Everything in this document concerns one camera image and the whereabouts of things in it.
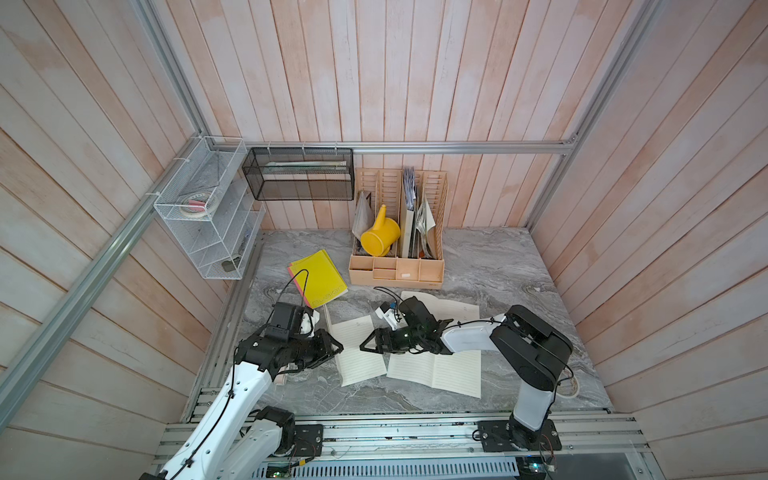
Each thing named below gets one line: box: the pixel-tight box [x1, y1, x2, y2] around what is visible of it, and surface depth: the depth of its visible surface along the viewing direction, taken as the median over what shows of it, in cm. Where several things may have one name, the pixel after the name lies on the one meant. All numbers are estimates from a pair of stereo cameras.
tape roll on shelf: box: [180, 192, 216, 218], surface depth 75 cm
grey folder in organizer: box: [351, 191, 375, 240], surface depth 102 cm
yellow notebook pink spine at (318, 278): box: [288, 250, 348, 310], surface depth 106 cm
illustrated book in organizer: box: [416, 196, 436, 259], surface depth 100 cm
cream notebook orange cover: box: [324, 304, 387, 387], surface depth 87 cm
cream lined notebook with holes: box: [387, 349, 482, 399], surface depth 85 cm
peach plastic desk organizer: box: [348, 168, 449, 290], surface depth 103 cm
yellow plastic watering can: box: [360, 204, 401, 257], surface depth 100 cm
